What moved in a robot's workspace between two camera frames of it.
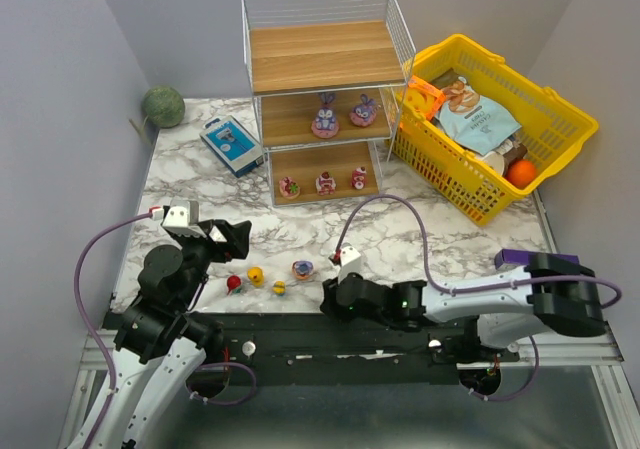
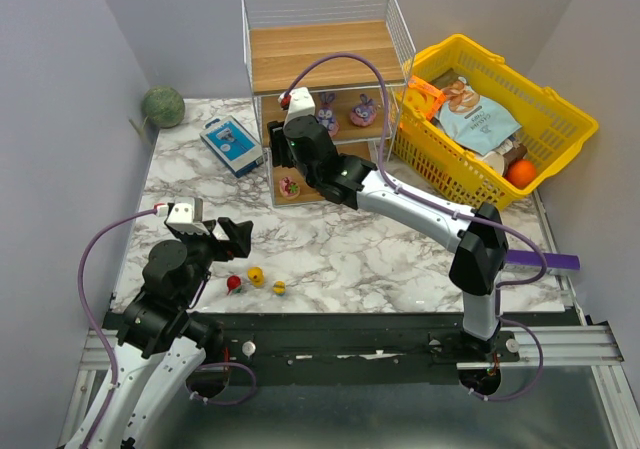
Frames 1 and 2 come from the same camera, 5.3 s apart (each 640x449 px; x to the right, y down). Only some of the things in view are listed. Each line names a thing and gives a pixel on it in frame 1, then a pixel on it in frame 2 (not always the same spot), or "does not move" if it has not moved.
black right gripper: (338, 295) → (275, 136)
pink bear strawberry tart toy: (289, 187) does not move
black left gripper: (216, 242) does not move
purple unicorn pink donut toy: (365, 114) does not move
